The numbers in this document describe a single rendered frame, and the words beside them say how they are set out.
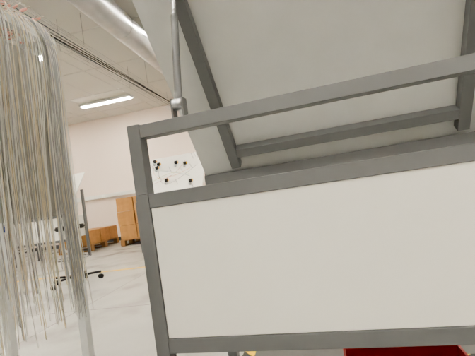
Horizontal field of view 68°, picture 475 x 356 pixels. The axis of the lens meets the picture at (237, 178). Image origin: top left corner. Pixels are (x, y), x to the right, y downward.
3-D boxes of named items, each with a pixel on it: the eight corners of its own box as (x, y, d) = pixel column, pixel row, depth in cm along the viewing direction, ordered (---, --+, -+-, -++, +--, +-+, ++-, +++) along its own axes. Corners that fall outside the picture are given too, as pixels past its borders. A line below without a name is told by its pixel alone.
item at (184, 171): (207, 245, 572) (193, 145, 579) (141, 253, 596) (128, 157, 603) (219, 238, 642) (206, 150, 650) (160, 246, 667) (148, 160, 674)
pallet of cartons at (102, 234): (90, 246, 883) (88, 228, 885) (119, 242, 871) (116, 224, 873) (59, 255, 764) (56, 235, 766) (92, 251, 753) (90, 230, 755)
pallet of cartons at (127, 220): (121, 246, 758) (114, 198, 763) (137, 240, 838) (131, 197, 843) (173, 239, 739) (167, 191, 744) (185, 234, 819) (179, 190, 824)
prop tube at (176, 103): (177, 112, 99) (172, 20, 107) (185, 111, 98) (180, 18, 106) (171, 108, 96) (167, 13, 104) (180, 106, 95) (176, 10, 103)
